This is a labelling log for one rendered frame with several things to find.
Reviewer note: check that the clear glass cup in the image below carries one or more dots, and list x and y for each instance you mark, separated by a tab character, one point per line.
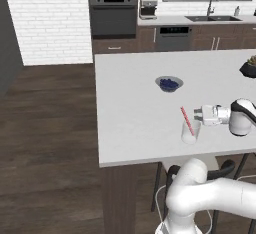
190	137

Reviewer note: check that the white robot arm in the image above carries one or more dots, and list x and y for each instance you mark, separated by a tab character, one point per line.
213	194

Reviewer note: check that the white soap dispenser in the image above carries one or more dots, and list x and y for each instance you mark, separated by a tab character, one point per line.
237	11

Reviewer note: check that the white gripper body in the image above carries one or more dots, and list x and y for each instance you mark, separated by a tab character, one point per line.
210	115

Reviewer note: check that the brown dining counter base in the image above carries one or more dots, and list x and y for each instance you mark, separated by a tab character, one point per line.
119	198

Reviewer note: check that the black wall oven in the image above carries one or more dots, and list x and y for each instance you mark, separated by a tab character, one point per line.
113	14

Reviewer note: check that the grey bowl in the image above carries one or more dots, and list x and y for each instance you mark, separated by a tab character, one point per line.
178	80

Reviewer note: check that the grey dishwasher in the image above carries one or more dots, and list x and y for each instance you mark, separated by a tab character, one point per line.
174	38

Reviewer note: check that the red white striped straw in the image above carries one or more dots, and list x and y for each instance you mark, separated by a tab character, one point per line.
187	120

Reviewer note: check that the dark tap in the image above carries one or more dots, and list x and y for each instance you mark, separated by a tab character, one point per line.
211	5

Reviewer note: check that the brown base cupboards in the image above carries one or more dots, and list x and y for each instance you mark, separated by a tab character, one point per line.
226	38

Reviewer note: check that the dark sink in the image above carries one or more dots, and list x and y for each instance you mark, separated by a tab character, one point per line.
213	18

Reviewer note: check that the plant in black pot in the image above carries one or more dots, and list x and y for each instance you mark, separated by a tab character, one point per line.
249	68

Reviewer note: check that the silver coffee machine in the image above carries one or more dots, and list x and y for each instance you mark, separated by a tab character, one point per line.
148	7

